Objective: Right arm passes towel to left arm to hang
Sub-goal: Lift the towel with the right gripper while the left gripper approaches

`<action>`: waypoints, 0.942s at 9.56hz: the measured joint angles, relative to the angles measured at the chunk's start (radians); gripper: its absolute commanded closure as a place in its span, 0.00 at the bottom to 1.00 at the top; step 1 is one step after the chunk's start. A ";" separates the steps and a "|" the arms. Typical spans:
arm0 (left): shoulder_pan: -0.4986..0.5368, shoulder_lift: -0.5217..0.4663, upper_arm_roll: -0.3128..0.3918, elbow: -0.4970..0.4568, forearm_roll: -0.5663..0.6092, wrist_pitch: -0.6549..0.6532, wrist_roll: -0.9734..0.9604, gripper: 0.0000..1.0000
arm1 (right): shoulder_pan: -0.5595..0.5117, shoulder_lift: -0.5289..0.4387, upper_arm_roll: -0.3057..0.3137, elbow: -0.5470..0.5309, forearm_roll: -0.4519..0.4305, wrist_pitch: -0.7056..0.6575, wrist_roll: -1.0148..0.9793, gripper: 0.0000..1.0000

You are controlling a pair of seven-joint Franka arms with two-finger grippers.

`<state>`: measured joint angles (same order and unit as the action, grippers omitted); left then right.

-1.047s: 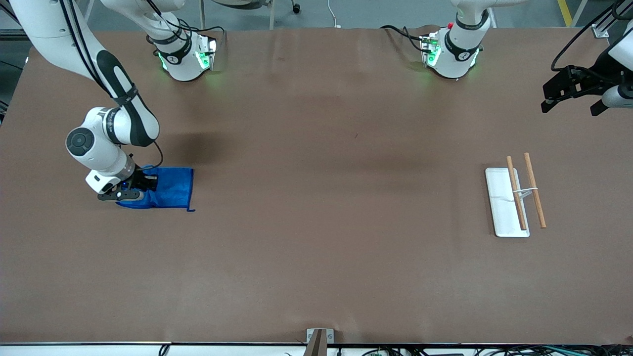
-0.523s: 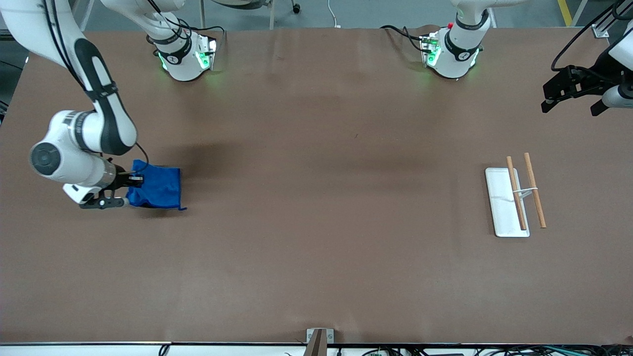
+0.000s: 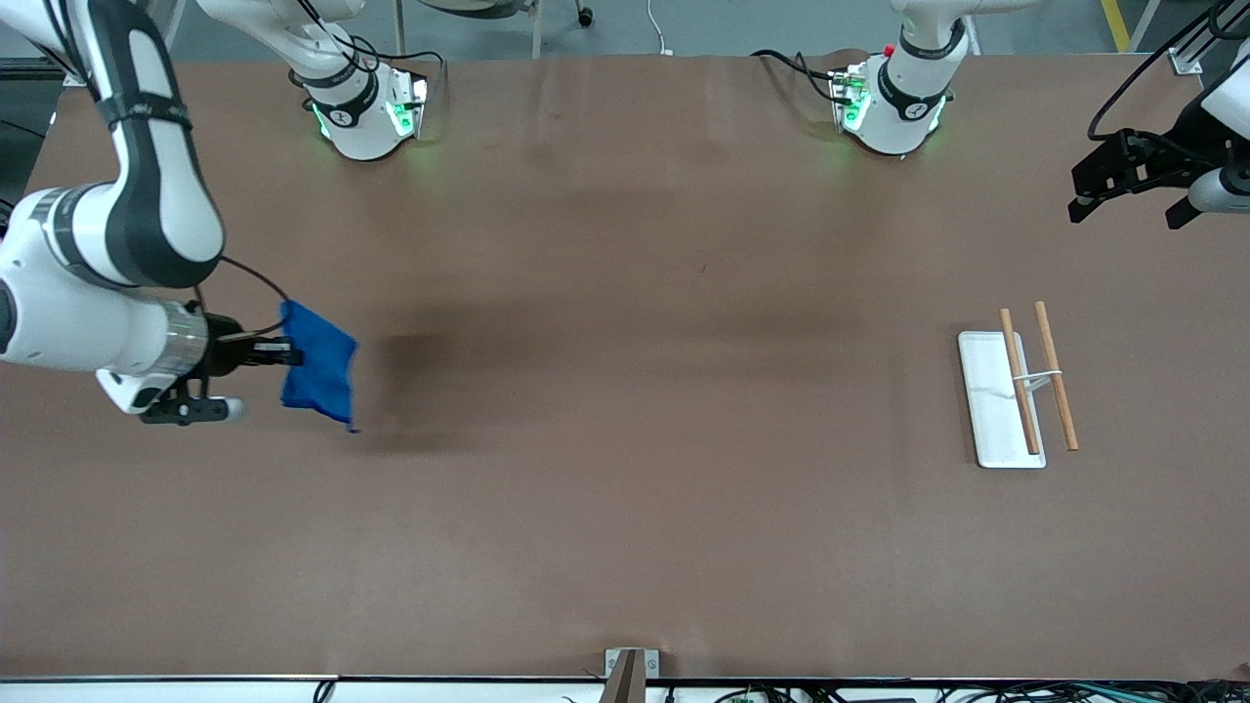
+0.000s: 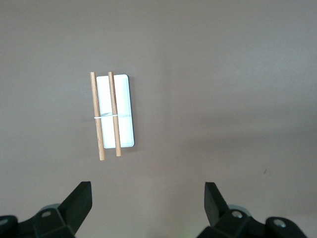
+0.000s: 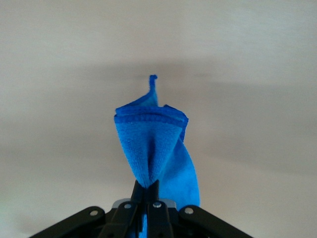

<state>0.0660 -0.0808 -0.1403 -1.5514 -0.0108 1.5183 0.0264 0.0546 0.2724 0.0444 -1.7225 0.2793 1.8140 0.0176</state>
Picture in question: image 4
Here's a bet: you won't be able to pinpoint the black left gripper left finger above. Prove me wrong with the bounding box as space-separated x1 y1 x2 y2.
0 181 93 238

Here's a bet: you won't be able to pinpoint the white towel rack wooden bars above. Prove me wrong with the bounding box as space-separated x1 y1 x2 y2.
90 71 136 162

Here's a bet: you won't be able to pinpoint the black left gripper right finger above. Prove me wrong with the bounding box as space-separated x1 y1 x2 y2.
197 182 308 238

